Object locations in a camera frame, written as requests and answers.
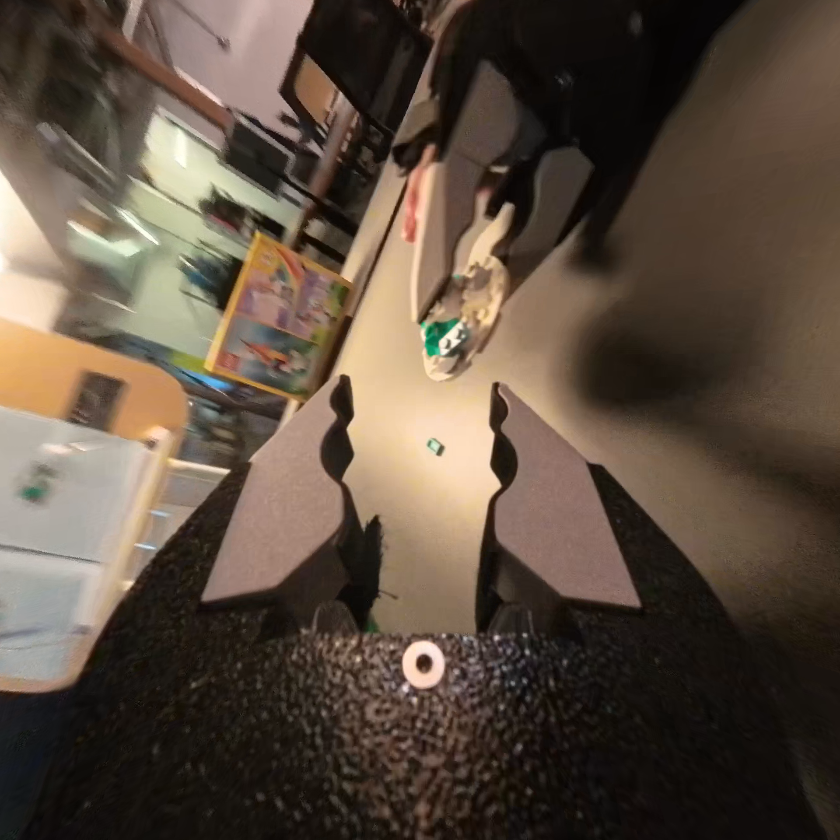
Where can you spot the wooden book stand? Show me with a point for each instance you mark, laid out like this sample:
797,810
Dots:
39,367

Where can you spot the person's right hand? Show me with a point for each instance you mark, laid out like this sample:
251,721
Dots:
411,207

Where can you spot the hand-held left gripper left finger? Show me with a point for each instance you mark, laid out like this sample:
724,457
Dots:
282,512

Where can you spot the pale blue instruction booklet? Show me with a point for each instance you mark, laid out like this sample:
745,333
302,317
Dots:
65,492

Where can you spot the small green lego piece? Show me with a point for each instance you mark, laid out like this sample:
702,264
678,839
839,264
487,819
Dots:
434,446

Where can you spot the tan round lego assembly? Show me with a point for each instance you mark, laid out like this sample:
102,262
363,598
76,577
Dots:
472,295

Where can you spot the colourful lego box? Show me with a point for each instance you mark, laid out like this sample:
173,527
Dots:
275,315

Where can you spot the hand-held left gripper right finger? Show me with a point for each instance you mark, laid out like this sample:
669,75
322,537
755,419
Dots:
558,518

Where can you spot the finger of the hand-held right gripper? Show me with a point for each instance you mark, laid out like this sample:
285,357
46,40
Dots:
453,210
554,197

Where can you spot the black desk monitor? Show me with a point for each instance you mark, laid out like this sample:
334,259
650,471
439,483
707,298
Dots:
367,59

